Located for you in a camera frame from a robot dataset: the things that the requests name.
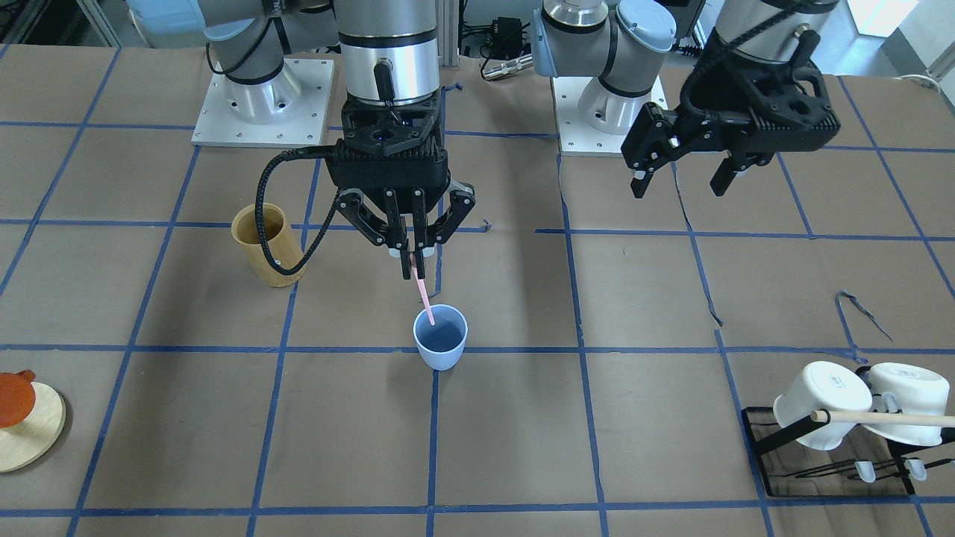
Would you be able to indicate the white mug far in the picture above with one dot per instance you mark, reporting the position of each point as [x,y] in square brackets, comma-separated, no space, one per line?
[912,390]

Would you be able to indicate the orange cup on stand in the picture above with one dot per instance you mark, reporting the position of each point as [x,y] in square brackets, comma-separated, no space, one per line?
[18,397]

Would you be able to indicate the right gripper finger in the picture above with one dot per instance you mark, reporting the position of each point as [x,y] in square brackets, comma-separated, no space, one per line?
[389,233]
[461,202]

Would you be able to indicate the white mug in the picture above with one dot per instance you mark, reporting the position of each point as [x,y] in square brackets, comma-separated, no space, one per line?
[912,390]
[822,385]

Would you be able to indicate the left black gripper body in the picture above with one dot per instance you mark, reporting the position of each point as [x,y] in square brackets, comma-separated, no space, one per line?
[715,106]

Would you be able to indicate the black wire mug rack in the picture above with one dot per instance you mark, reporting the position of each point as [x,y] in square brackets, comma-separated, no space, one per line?
[831,454]

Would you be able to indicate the white mug near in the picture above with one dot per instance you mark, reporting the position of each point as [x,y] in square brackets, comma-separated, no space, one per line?
[822,385]

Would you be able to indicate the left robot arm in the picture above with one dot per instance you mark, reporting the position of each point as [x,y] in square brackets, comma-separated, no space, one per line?
[624,46]

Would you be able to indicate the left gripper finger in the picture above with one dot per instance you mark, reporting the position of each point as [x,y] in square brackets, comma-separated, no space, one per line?
[647,145]
[733,165]

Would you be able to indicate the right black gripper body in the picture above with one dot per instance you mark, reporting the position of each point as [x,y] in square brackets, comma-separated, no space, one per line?
[357,208]

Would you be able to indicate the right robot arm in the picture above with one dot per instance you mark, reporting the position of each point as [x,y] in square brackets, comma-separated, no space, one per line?
[391,57]

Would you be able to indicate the light blue plastic cup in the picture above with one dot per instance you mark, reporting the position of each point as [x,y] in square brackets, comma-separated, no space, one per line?
[441,344]

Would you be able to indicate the pink chopstick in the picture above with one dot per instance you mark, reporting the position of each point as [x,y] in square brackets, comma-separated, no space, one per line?
[425,299]

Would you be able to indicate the aluminium frame post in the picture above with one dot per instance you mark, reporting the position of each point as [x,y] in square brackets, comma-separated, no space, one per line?
[448,32]

